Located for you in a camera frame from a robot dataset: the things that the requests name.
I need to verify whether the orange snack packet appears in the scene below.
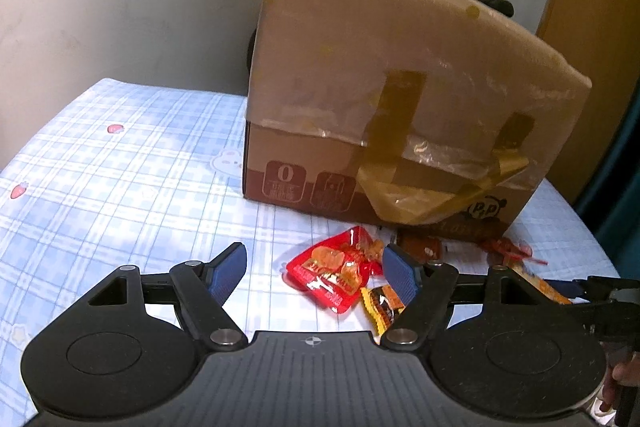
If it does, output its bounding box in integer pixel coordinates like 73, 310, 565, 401
510, 264, 574, 307

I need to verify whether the person's right hand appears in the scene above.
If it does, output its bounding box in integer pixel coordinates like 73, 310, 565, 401
597, 347, 640, 419

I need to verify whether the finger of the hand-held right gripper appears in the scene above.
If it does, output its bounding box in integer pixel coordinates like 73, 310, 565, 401
542, 276, 621, 308

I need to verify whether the taped cardboard box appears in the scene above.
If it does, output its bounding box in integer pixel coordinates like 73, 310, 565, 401
241, 0, 593, 240

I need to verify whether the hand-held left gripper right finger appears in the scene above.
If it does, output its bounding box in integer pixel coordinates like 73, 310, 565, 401
379, 243, 547, 352

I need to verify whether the blue curtain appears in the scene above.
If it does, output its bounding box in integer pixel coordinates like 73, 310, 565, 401
574, 72, 640, 293

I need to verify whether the yellow brown candy packet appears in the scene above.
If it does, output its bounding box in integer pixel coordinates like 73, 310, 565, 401
360, 284, 407, 337

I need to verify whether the brown snack packet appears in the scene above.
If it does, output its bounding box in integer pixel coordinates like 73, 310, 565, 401
397, 229, 446, 264

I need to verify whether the blue checked bed sheet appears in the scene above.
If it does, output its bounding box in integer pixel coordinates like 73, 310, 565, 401
0, 78, 625, 427

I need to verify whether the wooden door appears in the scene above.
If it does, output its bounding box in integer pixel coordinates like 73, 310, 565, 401
536, 0, 640, 204

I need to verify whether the small red wrapper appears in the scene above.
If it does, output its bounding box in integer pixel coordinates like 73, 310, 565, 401
479, 236, 549, 267

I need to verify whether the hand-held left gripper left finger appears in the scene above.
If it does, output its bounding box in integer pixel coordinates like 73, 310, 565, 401
87, 242, 249, 352

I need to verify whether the red snack packet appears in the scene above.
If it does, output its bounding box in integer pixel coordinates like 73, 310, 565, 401
286, 225, 388, 314

